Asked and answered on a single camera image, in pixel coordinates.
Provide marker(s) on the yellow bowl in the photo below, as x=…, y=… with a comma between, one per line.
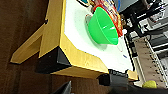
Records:
x=149, y=84

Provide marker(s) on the green bowl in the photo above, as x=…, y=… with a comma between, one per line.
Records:
x=105, y=28

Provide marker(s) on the yellow wooden gaming table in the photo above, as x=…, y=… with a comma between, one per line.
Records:
x=75, y=33

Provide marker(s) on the red board game box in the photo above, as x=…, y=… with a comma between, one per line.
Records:
x=115, y=18

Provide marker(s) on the black wheeled cart with monitor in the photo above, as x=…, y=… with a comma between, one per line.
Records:
x=146, y=13

